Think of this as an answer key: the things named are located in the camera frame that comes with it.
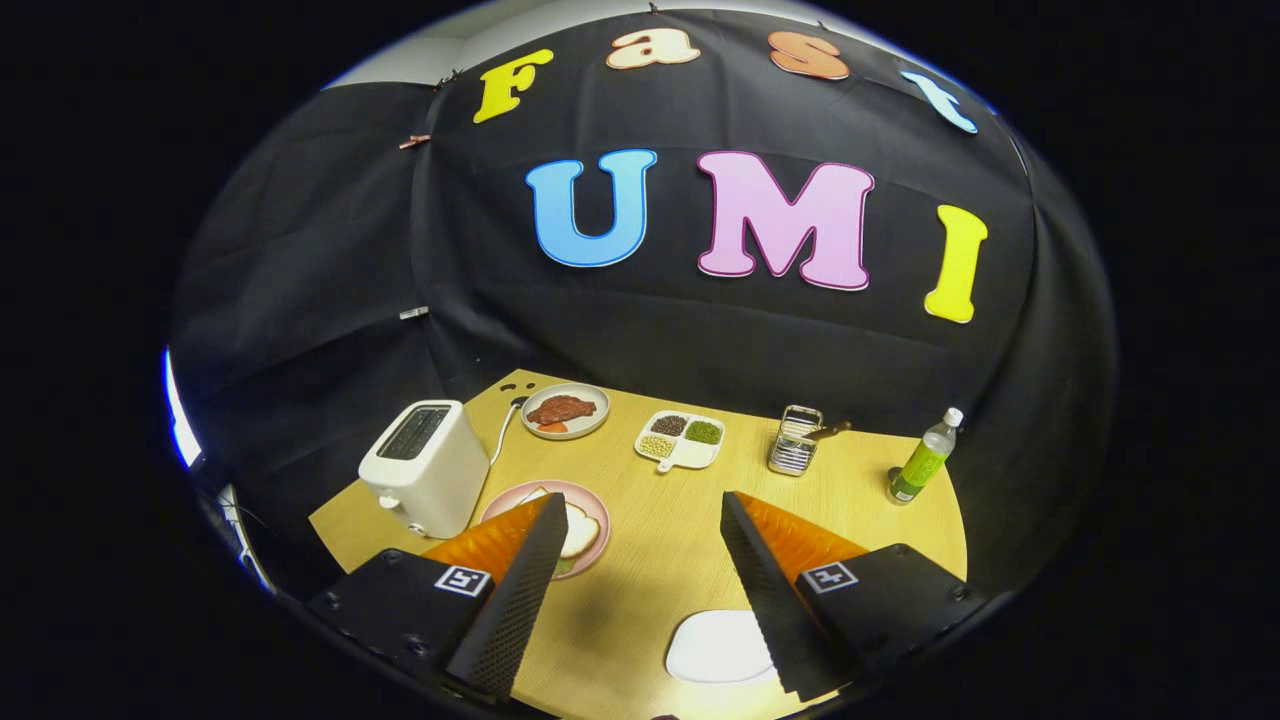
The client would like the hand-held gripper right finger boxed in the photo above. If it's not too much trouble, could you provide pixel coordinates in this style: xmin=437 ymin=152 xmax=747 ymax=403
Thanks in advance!
xmin=720 ymin=490 xmax=991 ymax=704

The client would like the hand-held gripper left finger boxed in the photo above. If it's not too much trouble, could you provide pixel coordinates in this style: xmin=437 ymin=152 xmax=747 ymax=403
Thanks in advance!
xmin=305 ymin=492 xmax=569 ymax=701

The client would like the white oval plate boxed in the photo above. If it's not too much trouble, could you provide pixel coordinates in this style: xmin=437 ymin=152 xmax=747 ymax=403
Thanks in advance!
xmin=665 ymin=610 xmax=781 ymax=686

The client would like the pink round plate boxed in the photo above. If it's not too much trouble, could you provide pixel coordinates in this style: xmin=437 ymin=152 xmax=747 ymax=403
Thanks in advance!
xmin=480 ymin=480 xmax=611 ymax=581

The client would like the white toaster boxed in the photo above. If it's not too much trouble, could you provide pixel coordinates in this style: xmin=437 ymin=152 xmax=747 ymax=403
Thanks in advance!
xmin=358 ymin=400 xmax=491 ymax=540

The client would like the white divided dish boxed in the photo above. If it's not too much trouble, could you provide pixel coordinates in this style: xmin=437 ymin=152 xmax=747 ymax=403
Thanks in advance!
xmin=634 ymin=410 xmax=725 ymax=473

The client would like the brown meat steak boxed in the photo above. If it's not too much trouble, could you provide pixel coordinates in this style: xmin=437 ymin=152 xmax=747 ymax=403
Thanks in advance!
xmin=527 ymin=395 xmax=598 ymax=426

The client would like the green drink bottle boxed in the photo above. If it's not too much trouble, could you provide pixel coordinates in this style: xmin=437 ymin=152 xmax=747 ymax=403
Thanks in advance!
xmin=887 ymin=407 xmax=965 ymax=505

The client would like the round grey plate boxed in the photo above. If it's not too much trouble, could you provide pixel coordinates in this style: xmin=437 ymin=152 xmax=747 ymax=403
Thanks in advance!
xmin=520 ymin=383 xmax=611 ymax=441

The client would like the black backdrop cloth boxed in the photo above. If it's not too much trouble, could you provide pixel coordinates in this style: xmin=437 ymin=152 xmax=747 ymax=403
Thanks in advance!
xmin=168 ymin=8 xmax=1119 ymax=601

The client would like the metal wire basket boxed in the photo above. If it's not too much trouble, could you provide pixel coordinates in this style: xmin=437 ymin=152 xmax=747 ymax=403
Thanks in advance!
xmin=767 ymin=405 xmax=824 ymax=477

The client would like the white toaster power cable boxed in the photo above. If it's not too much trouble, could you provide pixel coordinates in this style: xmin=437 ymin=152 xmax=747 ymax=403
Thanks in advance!
xmin=488 ymin=398 xmax=528 ymax=467

